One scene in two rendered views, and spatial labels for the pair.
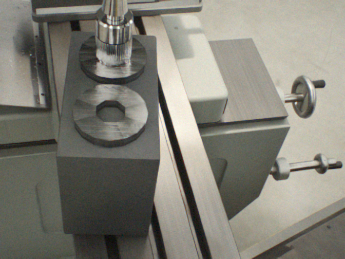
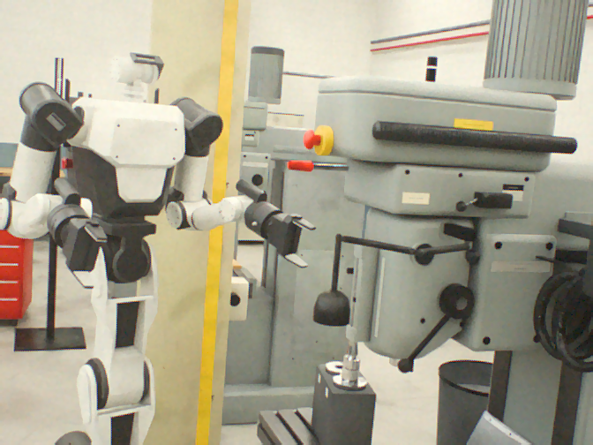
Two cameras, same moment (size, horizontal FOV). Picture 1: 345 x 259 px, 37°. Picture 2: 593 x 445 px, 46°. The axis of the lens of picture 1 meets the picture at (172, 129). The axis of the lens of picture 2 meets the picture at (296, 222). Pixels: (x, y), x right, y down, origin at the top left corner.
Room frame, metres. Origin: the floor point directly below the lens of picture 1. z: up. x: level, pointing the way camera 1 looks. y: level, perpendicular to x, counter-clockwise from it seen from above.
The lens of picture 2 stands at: (2.31, -0.09, 1.79)
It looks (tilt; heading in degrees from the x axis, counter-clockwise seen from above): 8 degrees down; 180
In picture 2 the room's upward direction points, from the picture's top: 5 degrees clockwise
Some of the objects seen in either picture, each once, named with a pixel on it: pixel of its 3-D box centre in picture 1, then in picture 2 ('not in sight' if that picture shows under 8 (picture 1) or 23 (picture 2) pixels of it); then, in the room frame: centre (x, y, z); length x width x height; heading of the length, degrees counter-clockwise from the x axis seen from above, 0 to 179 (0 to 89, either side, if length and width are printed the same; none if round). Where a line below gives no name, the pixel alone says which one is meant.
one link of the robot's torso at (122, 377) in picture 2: not in sight; (119, 325); (0.42, -0.55, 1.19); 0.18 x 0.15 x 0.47; 129
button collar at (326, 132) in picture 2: not in sight; (323, 140); (0.90, -0.05, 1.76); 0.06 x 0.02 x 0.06; 21
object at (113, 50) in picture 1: (113, 38); (350, 370); (0.50, 0.09, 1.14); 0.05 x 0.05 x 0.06
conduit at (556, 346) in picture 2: not in sight; (569, 313); (0.91, 0.49, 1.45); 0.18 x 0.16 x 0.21; 111
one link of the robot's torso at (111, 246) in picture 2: not in sight; (119, 258); (0.41, -0.56, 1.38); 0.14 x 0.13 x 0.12; 129
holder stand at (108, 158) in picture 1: (110, 131); (341, 408); (0.45, 0.09, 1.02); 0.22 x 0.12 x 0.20; 10
